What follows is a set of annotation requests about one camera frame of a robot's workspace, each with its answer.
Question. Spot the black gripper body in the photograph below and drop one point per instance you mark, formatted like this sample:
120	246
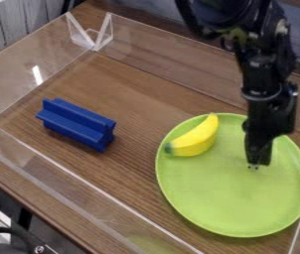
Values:
271	116

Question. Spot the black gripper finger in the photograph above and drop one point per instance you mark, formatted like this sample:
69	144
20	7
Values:
257	149

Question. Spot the blue ridged block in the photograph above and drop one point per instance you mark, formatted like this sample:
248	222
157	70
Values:
78	123

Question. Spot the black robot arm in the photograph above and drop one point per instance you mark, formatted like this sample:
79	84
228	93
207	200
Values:
253	29

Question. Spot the green round plate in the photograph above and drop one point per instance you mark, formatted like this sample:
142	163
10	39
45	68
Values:
225	196

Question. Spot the yellow banana-shaped toy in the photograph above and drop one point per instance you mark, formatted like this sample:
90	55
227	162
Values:
196	141

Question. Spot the black device with knob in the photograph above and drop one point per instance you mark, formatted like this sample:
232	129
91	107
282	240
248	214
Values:
45	242

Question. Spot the clear acrylic barrier wall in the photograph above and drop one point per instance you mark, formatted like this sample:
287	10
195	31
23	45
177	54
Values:
122	145

